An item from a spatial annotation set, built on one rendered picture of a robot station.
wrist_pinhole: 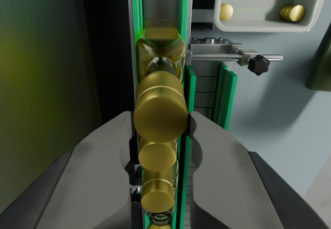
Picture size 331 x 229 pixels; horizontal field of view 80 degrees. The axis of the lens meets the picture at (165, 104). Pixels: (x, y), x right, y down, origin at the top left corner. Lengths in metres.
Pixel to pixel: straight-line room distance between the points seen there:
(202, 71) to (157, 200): 0.30
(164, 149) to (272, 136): 0.63
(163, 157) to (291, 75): 0.56
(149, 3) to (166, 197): 0.33
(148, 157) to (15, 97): 0.12
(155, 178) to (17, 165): 0.12
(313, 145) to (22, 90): 0.84
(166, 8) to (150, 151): 0.30
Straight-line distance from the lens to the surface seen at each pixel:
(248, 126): 0.71
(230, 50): 0.42
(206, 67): 0.44
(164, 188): 0.21
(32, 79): 0.23
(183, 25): 0.33
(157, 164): 0.18
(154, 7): 0.42
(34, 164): 0.24
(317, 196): 2.61
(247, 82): 0.64
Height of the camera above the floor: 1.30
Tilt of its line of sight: 63 degrees down
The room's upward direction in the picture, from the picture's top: 177 degrees clockwise
